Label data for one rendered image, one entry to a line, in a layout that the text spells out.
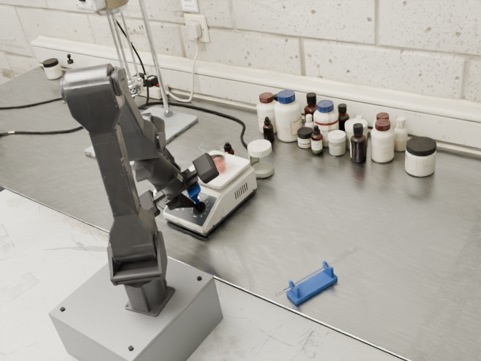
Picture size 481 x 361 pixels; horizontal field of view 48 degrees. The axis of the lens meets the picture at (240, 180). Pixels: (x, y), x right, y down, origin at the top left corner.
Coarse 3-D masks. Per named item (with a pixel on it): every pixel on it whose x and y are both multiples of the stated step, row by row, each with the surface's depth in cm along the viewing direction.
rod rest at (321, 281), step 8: (320, 272) 105; (328, 272) 104; (312, 280) 104; (320, 280) 104; (328, 280) 103; (336, 280) 104; (296, 288) 99; (304, 288) 103; (312, 288) 102; (320, 288) 102; (288, 296) 102; (296, 296) 101; (304, 296) 101
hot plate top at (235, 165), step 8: (232, 160) 128; (240, 160) 128; (248, 160) 127; (192, 168) 128; (232, 168) 126; (240, 168) 125; (224, 176) 123; (232, 176) 123; (208, 184) 122; (216, 184) 121; (224, 184) 121
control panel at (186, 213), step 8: (184, 192) 125; (200, 192) 123; (192, 200) 123; (200, 200) 122; (208, 200) 121; (176, 208) 124; (184, 208) 123; (192, 208) 122; (208, 208) 120; (184, 216) 122; (192, 216) 121; (200, 216) 120; (200, 224) 119
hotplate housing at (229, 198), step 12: (252, 168) 128; (240, 180) 125; (252, 180) 129; (204, 192) 123; (216, 192) 122; (228, 192) 122; (240, 192) 126; (252, 192) 131; (216, 204) 121; (228, 204) 124; (240, 204) 128; (168, 216) 125; (216, 216) 121; (192, 228) 121; (204, 228) 119
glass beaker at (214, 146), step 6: (210, 138) 124; (216, 138) 124; (204, 144) 124; (210, 144) 125; (216, 144) 125; (222, 144) 121; (204, 150) 121; (210, 150) 120; (216, 150) 121; (222, 150) 122; (216, 156) 121; (222, 156) 122; (216, 162) 122; (222, 162) 123; (222, 168) 124
